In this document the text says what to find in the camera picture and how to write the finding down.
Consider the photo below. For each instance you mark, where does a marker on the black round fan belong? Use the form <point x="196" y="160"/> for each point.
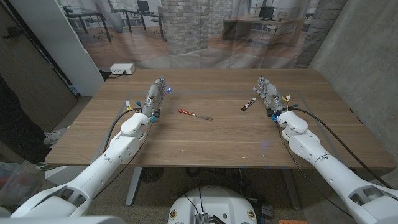
<point x="151" y="174"/>

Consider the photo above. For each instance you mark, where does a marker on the white sneaker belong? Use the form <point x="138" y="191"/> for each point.
<point x="54" y="137"/>

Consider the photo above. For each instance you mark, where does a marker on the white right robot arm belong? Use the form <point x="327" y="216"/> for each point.
<point x="326" y="165"/>

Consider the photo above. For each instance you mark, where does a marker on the printed office backdrop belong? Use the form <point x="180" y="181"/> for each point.
<point x="186" y="31"/>

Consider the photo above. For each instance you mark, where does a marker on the white power box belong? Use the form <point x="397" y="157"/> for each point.
<point x="122" y="68"/>

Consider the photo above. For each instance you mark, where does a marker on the orange object on floor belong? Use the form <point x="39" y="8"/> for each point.
<point x="292" y="221"/>

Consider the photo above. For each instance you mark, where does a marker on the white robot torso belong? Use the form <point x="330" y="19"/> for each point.
<point x="214" y="202"/>

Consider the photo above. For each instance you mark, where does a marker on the brown dry-erase marker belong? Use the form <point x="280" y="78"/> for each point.
<point x="248" y="104"/>

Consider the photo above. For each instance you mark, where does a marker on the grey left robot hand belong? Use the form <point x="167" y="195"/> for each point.
<point x="154" y="96"/>

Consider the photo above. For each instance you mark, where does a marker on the white upright panel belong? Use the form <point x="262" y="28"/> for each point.
<point x="62" y="46"/>

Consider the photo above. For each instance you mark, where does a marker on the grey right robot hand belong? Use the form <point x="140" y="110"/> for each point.
<point x="272" y="95"/>

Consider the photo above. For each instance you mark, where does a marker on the clear plastic storage bin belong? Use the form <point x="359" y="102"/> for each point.
<point x="18" y="186"/>

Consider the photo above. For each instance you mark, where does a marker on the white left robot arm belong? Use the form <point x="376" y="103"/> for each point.
<point x="102" y="165"/>

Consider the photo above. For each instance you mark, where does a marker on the white table leg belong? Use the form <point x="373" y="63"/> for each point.
<point x="133" y="186"/>
<point x="291" y="189"/>

